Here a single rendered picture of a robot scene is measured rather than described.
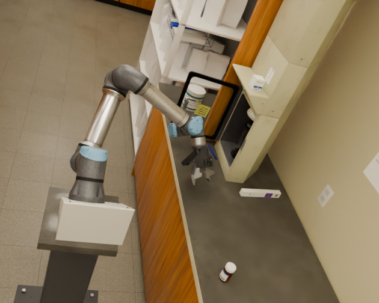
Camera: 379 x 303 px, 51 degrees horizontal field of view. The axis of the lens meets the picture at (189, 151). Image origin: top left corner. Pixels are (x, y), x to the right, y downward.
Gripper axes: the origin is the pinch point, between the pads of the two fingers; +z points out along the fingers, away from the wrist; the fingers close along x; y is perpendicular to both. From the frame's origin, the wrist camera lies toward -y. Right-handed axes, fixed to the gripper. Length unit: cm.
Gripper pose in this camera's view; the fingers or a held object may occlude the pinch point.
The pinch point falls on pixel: (201, 183)
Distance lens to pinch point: 211.4
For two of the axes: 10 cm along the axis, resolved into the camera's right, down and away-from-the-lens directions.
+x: 5.8, -0.7, 8.1
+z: 1.3, 9.9, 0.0
